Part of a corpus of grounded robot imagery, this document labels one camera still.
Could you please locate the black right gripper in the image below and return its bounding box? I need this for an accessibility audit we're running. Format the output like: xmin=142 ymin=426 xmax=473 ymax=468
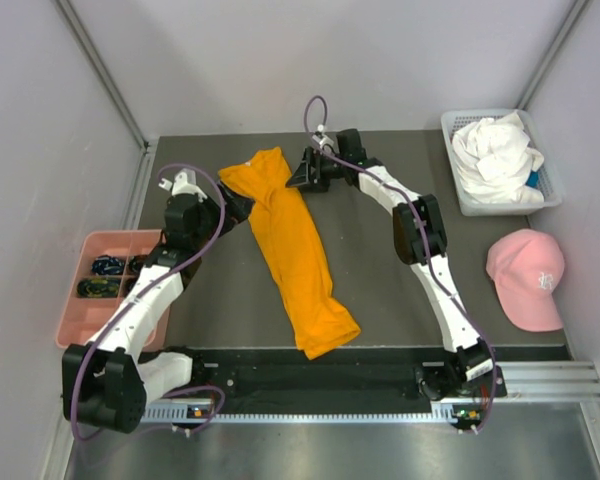
xmin=285 ymin=149 xmax=347 ymax=195

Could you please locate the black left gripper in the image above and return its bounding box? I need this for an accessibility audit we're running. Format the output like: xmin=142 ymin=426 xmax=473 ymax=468
xmin=191 ymin=181 xmax=254 ymax=249

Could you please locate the orange t shirt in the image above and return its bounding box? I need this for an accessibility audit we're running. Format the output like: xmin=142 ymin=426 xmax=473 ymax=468
xmin=218 ymin=147 xmax=361 ymax=360

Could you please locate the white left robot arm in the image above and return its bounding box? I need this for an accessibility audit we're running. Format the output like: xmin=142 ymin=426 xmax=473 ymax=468
xmin=62 ymin=181 xmax=254 ymax=433

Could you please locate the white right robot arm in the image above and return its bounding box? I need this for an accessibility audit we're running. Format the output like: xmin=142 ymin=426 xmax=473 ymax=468
xmin=286 ymin=125 xmax=497 ymax=400

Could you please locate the dark rolled sock upper right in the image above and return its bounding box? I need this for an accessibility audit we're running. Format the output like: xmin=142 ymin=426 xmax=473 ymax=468
xmin=127 ymin=255 xmax=147 ymax=275

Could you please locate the dark rolled sock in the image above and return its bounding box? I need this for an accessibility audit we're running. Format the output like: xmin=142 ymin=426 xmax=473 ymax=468
xmin=127 ymin=255 xmax=147 ymax=275
xmin=91 ymin=255 xmax=126 ymax=276
xmin=123 ymin=277 xmax=138 ymax=297

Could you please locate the dark rolled sock lower right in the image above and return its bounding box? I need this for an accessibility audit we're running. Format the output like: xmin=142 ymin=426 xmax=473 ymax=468
xmin=123 ymin=277 xmax=138 ymax=297

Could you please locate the pink divided tray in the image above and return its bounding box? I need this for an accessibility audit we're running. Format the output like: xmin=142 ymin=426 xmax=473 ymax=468
xmin=56 ymin=230 xmax=161 ymax=349

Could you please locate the dark rolled sock upper left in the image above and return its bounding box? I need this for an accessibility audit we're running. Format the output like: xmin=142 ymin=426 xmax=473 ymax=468
xmin=91 ymin=255 xmax=126 ymax=276

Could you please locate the yellow patterned rolled sock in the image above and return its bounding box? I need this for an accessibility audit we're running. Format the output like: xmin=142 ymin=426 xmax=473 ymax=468
xmin=76 ymin=277 xmax=121 ymax=299

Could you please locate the white crumpled t shirt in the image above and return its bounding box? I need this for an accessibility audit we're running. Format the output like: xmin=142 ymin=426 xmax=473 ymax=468
xmin=451 ymin=111 xmax=545 ymax=204

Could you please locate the blue item in basket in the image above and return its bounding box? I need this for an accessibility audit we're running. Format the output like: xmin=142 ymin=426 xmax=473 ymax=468
xmin=525 ymin=171 xmax=539 ymax=189

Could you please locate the pink baseball cap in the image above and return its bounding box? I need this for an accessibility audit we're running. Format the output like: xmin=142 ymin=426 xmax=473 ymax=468
xmin=486 ymin=229 xmax=565 ymax=333

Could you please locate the white plastic basket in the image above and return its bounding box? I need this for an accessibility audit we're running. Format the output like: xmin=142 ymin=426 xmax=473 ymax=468
xmin=441 ymin=108 xmax=564 ymax=216

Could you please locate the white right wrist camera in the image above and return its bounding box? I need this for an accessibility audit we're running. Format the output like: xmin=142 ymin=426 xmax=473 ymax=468
xmin=312 ymin=124 xmax=335 ymax=153

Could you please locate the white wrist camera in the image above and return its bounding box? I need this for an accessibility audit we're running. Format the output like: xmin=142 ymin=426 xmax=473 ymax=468
xmin=159 ymin=168 xmax=207 ymax=201
xmin=312 ymin=124 xmax=335 ymax=153

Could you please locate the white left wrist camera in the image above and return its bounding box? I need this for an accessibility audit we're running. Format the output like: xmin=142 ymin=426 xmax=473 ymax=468
xmin=159 ymin=168 xmax=207 ymax=201

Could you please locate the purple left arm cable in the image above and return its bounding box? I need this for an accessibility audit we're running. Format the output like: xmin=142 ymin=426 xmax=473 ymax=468
xmin=71 ymin=162 xmax=227 ymax=441

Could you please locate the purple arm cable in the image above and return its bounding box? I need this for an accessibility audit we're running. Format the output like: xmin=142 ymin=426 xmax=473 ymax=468
xmin=71 ymin=162 xmax=227 ymax=441
xmin=303 ymin=95 xmax=499 ymax=436

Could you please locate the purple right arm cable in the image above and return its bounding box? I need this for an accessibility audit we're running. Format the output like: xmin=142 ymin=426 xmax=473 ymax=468
xmin=303 ymin=95 xmax=499 ymax=436

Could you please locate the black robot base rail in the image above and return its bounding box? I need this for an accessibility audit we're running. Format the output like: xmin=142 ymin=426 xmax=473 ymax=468
xmin=179 ymin=347 xmax=507 ymax=417

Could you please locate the aluminium frame post left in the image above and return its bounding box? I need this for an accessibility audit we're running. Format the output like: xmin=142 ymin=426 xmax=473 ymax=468
xmin=51 ymin=0 xmax=149 ymax=151

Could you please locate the aluminium frame post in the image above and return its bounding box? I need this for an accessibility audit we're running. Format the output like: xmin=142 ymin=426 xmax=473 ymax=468
xmin=51 ymin=0 xmax=149 ymax=151
xmin=515 ymin=0 xmax=593 ymax=110

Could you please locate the slotted grey cable duct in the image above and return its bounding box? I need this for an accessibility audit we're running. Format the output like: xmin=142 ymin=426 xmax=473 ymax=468
xmin=142 ymin=401 xmax=481 ymax=426

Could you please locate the aluminium frame post right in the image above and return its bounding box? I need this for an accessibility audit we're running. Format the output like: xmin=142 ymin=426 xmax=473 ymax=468
xmin=515 ymin=0 xmax=593 ymax=110

